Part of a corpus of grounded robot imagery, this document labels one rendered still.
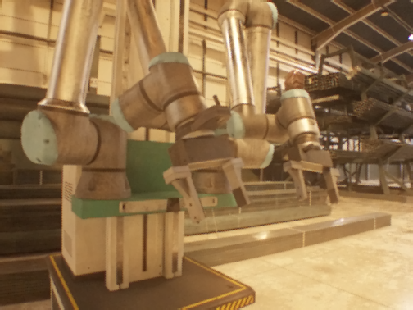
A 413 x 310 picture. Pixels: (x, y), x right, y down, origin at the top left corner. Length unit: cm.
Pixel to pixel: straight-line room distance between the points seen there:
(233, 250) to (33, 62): 908
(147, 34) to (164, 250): 92
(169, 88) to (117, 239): 77
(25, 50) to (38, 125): 973
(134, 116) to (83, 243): 81
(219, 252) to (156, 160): 142
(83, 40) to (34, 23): 1000
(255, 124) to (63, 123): 58
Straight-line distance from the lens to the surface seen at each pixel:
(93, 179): 97
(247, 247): 264
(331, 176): 89
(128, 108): 66
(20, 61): 1045
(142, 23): 92
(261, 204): 435
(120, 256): 124
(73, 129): 86
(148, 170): 119
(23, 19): 1093
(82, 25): 92
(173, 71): 61
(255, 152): 124
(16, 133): 262
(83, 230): 133
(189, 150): 53
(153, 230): 133
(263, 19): 132
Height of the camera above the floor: 84
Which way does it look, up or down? 2 degrees up
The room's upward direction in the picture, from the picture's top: 1 degrees clockwise
